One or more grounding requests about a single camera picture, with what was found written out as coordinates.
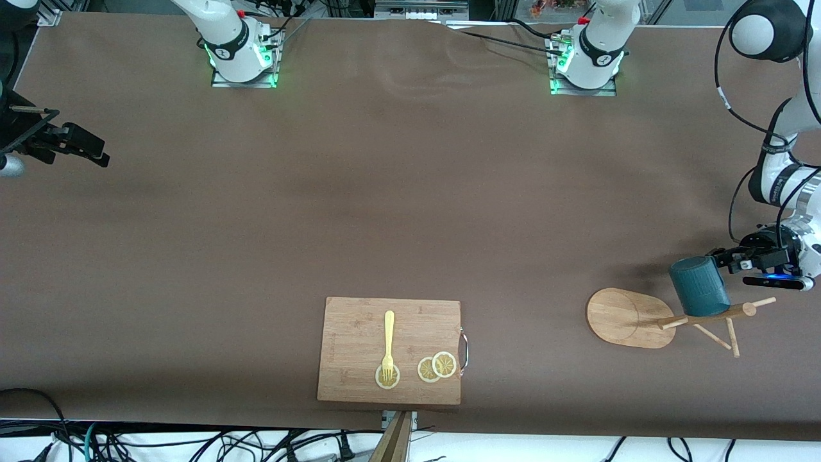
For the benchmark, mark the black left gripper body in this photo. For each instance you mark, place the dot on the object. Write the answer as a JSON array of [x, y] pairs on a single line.
[[767, 246]]

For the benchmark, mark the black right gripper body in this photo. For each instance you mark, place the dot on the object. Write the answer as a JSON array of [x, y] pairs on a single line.
[[27, 136]]

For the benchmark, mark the teal mug with yellow inside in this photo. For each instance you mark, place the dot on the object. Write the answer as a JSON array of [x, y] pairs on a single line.
[[699, 285]]

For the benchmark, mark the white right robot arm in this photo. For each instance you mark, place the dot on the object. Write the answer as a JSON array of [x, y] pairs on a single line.
[[224, 29]]

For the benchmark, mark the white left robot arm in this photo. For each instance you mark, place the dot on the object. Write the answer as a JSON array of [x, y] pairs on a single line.
[[606, 25]]

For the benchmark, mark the wooden mug rack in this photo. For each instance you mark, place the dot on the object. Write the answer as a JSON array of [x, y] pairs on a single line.
[[622, 317]]

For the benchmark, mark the lemon slice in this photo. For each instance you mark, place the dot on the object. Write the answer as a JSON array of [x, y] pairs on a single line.
[[445, 364], [380, 380], [424, 372]]

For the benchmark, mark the bamboo cutting board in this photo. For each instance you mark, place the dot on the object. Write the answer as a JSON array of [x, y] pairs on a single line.
[[353, 346]]

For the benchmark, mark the yellow plastic fork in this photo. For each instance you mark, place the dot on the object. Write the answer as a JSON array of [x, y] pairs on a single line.
[[389, 333]]

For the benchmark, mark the grey power strip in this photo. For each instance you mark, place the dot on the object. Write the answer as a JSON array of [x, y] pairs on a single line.
[[420, 9]]

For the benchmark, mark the black power plug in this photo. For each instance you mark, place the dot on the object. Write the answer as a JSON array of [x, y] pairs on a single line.
[[346, 447]]

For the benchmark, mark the aluminium frame corner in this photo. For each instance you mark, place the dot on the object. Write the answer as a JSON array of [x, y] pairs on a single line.
[[50, 14]]

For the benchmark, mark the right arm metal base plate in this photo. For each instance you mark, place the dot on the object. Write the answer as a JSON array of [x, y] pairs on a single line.
[[272, 77]]

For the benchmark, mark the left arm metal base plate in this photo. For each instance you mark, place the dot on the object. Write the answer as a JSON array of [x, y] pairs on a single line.
[[609, 92]]

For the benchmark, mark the wooden camera stand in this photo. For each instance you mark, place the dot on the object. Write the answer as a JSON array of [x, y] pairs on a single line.
[[392, 443]]

